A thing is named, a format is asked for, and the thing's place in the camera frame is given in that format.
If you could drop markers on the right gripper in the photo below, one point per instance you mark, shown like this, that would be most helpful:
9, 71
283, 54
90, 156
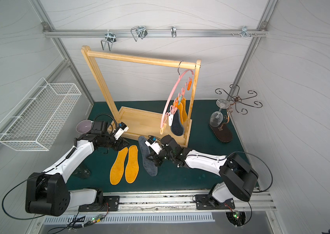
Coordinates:
157, 156

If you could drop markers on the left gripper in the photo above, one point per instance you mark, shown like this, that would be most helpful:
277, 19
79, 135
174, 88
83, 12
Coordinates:
115, 143

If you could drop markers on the yellow insole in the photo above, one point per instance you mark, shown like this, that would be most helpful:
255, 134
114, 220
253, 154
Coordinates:
117, 169
132, 168
184, 113
180, 109

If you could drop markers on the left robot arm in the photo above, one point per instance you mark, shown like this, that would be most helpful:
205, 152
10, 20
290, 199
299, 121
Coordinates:
47, 193

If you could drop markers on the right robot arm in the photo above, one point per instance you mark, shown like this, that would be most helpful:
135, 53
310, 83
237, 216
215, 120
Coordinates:
238, 177

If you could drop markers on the wooden clothes rack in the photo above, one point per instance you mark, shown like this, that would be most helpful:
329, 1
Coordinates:
142, 122

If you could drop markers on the white clothes peg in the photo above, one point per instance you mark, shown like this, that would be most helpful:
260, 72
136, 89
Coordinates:
170, 119

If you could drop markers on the purple bowl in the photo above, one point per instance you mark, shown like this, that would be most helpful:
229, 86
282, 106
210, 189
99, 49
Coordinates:
84, 126

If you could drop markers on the clear plastic cup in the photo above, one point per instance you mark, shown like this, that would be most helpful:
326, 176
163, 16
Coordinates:
82, 172

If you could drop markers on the metal glass holder stand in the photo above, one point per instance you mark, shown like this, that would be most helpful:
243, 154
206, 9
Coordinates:
223, 133

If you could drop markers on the wine glass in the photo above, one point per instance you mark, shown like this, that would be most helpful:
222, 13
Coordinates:
218, 118

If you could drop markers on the metal hook clip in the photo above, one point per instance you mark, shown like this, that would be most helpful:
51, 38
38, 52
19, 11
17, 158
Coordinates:
173, 32
138, 32
108, 41
244, 33

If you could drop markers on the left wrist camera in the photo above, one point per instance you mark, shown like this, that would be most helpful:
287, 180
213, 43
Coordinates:
122, 128

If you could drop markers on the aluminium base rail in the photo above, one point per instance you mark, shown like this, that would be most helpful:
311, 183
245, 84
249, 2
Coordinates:
182, 201

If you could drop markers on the white wire basket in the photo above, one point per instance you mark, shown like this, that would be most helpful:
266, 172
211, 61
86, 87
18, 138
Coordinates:
35, 122

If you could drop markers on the aluminium top rail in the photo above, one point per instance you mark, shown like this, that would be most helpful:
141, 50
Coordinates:
49, 32

